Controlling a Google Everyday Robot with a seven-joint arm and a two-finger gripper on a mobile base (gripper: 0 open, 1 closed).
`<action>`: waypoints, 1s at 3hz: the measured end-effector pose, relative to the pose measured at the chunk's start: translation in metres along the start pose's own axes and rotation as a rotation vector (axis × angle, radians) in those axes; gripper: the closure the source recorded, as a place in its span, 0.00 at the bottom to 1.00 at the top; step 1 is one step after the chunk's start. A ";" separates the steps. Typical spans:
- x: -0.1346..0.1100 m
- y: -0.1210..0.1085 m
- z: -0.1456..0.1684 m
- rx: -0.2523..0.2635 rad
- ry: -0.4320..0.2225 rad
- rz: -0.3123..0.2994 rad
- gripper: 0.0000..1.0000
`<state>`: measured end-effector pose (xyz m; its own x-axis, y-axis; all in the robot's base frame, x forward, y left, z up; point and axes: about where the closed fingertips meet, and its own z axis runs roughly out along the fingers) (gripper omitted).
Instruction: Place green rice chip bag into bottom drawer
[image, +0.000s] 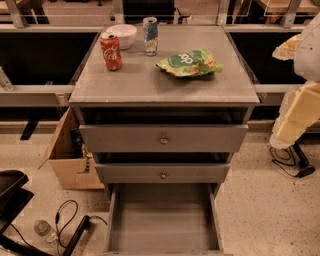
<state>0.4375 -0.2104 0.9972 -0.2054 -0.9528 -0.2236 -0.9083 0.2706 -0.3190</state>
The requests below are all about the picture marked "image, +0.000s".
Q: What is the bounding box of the black desk leg right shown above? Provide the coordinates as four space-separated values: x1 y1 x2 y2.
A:
292 143 315 178

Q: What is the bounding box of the black chair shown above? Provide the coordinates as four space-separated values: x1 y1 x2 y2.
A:
0 169 91 256

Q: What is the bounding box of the blue silver energy drink can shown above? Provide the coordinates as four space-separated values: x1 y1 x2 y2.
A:
143 17 158 56

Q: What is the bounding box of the green rice chip bag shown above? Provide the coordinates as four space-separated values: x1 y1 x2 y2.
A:
156 49 222 77

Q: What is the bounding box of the red soda can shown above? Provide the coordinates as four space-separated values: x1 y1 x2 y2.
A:
100 32 123 71

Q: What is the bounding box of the top grey drawer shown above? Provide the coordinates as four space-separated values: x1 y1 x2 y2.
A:
79 124 248 153

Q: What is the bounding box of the clear plastic water bottle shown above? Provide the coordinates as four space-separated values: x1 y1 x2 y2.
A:
34 219 57 243

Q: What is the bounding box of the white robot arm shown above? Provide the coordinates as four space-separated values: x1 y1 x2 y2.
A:
269 14 320 149

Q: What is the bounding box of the black cable on floor right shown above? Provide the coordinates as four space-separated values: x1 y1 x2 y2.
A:
269 145 316 179

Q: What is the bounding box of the open bottom grey drawer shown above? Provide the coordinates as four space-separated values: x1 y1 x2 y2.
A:
103 183 224 256

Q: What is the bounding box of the black bottle in box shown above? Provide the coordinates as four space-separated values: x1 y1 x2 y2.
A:
70 128 83 157

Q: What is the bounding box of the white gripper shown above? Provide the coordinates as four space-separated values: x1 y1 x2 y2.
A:
269 34 320 149

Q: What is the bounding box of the cardboard box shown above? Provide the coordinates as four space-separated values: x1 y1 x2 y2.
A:
40 107 104 190

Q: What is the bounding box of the middle grey drawer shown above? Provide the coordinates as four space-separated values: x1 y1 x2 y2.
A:
95 163 230 184

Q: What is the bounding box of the grey drawer cabinet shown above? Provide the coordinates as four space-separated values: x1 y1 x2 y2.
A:
68 24 261 194

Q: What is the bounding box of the white bowl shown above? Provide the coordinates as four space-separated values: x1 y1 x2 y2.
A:
106 24 137 50

